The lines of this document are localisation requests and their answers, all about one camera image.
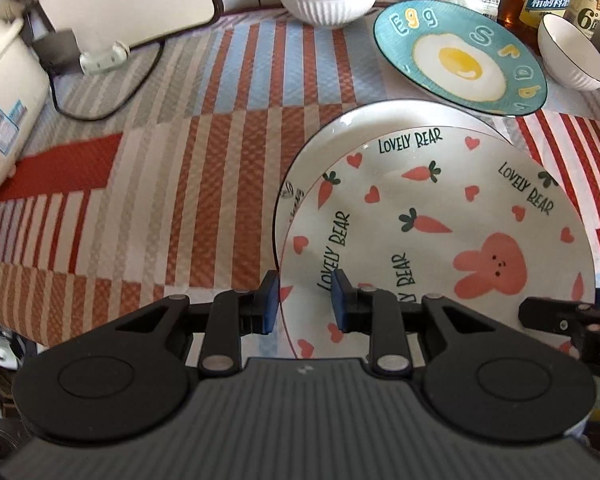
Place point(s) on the teal plate with fried egg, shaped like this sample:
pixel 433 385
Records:
pixel 460 25

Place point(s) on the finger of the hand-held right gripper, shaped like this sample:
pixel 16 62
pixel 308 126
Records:
pixel 545 312

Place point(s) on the white power plug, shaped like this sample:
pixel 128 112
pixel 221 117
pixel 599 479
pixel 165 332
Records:
pixel 102 59

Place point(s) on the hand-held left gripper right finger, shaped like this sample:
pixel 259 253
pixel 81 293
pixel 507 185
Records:
pixel 338 302

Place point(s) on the beige cutting board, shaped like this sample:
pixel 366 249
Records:
pixel 120 0

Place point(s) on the white rice cooker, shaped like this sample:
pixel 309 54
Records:
pixel 5 110

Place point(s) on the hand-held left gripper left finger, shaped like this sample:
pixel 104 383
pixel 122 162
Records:
pixel 271 307

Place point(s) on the white plate with pink bunny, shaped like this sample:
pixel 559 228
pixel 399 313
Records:
pixel 430 230

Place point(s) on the striped red and blue mat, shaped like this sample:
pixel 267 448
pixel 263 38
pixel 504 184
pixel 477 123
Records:
pixel 180 185

